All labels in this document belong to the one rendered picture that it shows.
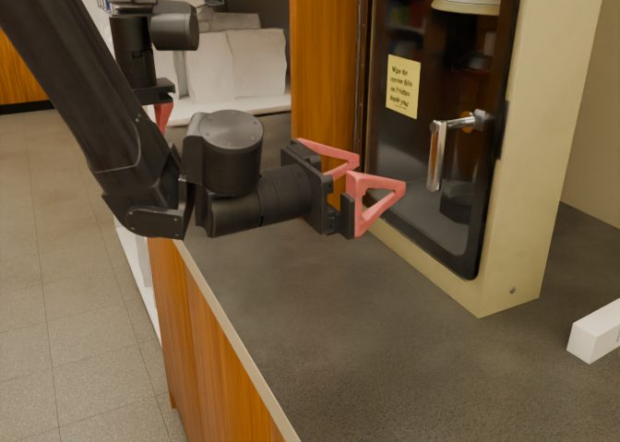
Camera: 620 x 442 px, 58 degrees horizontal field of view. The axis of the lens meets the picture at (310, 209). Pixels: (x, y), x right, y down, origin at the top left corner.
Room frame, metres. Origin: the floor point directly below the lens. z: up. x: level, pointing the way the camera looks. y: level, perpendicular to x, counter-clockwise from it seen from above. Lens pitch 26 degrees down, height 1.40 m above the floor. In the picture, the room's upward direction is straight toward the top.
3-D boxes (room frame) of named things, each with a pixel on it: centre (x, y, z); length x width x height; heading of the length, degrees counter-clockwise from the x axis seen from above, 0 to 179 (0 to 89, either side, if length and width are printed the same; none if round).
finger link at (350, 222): (0.54, -0.05, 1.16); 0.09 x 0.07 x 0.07; 116
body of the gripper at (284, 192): (0.54, 0.03, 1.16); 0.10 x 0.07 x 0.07; 26
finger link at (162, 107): (0.88, 0.26, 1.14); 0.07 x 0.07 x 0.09; 27
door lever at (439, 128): (0.64, -0.17, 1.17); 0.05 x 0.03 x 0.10; 116
